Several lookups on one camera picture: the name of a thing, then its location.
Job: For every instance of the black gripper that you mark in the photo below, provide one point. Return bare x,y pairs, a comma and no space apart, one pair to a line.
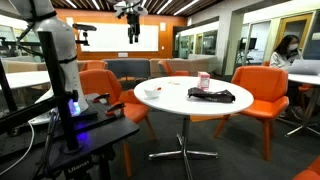
134,26

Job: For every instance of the white bowl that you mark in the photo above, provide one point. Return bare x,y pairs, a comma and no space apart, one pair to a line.
151,92

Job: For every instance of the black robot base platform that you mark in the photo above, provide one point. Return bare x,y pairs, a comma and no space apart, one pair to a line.
96,137

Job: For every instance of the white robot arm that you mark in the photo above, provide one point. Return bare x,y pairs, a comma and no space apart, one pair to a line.
40,15

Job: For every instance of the white whiteboard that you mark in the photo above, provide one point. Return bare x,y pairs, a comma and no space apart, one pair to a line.
114,38

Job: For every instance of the grey sofa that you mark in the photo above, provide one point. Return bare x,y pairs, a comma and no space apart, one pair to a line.
129,67

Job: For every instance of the orange chair left of table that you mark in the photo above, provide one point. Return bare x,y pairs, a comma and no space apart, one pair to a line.
104,81

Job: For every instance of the orange chair of table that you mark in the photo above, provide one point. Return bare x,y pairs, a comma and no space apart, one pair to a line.
104,81
268,87

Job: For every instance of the round white table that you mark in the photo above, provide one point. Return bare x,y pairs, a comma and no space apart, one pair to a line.
174,99

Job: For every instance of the pink carton box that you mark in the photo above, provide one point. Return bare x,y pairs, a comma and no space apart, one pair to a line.
203,80

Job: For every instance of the white table at left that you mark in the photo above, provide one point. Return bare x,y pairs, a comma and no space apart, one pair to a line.
27,79

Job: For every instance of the orange chair right of table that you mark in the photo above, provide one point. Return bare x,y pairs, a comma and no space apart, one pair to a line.
268,87

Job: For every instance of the seated person with mask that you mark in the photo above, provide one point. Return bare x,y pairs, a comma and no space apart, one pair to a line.
283,57

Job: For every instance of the silver laptop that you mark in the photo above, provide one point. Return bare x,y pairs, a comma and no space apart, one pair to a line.
305,67

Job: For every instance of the white table at right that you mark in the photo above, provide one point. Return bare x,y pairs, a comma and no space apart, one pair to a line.
313,80

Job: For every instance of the camera on tripod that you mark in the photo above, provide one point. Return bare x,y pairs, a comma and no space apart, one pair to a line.
83,29

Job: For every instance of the black camera stand pole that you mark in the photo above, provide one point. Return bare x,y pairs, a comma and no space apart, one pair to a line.
58,86

